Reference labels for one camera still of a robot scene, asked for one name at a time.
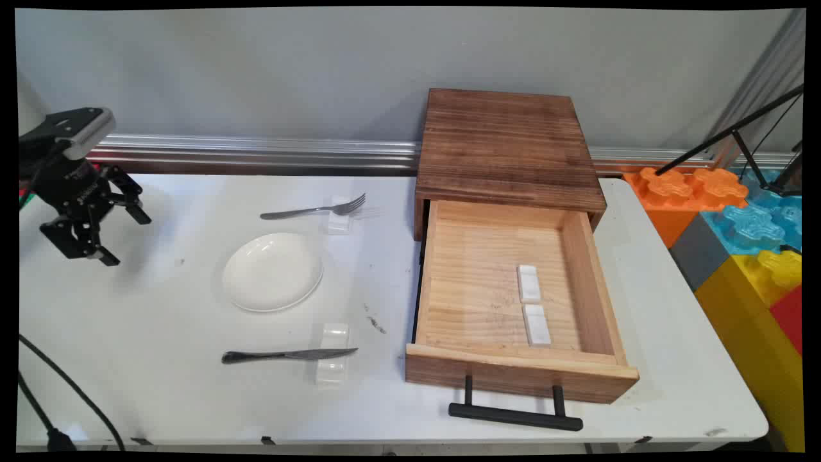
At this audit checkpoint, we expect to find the long black cable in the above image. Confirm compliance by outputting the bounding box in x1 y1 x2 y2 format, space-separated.
18 334 127 452

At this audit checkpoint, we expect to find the dark wooden drawer cabinet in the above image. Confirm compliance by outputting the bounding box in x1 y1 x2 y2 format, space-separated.
414 88 607 242

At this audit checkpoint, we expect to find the clear knife rest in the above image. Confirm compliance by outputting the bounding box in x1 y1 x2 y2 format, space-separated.
315 323 351 386

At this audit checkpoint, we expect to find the light wooden drawer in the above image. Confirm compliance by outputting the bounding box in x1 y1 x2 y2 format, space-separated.
405 200 640 405

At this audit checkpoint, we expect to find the blue foam block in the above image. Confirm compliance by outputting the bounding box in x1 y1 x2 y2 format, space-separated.
700 168 804 257

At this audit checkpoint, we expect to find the aluminium wall rail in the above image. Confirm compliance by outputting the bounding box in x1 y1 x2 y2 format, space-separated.
87 133 799 177

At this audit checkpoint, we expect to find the grey curtain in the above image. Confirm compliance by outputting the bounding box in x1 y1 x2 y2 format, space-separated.
709 10 806 169

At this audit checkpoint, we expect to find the white ceramic cutlery rest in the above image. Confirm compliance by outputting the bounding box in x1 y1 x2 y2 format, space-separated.
522 304 552 348
517 264 543 305

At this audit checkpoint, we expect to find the red foam block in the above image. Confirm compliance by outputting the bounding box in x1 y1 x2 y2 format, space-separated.
770 286 804 357

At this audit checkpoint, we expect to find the white round plate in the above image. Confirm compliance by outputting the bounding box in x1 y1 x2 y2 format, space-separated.
222 232 325 313

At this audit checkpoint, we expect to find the grey foam block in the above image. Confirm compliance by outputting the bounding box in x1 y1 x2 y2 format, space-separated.
669 213 732 293

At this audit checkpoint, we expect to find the black drawer handle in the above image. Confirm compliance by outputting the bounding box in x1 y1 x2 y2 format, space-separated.
448 375 584 432

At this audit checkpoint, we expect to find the black cable with plug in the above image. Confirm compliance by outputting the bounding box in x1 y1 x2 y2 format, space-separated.
18 371 76 452

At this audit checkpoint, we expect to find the black tripod stand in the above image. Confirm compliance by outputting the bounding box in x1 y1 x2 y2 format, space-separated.
654 83 805 198

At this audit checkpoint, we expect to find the clear fork rest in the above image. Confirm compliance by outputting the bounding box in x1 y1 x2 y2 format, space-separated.
327 196 353 236

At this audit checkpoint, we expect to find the silver serrated table knife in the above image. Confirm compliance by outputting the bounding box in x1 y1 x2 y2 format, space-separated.
221 347 359 365

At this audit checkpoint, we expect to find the orange foam block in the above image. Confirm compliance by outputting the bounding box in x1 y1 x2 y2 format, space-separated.
623 167 750 249

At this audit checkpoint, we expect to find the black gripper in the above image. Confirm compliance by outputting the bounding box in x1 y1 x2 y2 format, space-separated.
21 155 153 268

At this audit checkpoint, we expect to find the silver metal fork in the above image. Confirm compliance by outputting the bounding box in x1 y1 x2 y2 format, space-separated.
260 193 367 221

